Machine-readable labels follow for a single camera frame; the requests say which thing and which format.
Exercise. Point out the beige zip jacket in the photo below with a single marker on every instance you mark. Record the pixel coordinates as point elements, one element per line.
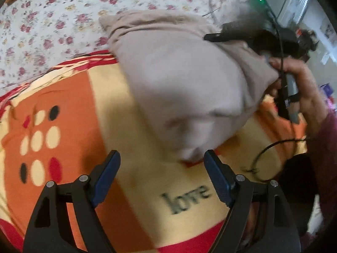
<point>184,84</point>

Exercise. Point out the person's right forearm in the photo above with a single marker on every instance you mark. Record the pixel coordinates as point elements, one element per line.
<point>326,163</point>

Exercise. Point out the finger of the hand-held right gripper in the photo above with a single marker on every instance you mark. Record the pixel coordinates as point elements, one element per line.
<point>214,37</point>

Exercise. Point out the person's dark clothing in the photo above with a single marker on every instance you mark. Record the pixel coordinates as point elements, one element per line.
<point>297,189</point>

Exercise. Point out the white floral quilt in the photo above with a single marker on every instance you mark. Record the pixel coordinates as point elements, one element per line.
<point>65,18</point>

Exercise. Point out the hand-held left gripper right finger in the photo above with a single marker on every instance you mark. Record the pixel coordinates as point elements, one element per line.
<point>218,175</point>

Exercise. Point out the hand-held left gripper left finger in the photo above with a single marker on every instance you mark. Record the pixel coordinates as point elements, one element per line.
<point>106,175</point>

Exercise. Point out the orange yellow printed blanket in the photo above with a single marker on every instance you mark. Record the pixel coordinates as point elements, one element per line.
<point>110,116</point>

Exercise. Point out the person's right hand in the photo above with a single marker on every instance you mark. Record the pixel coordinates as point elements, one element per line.
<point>310,97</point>

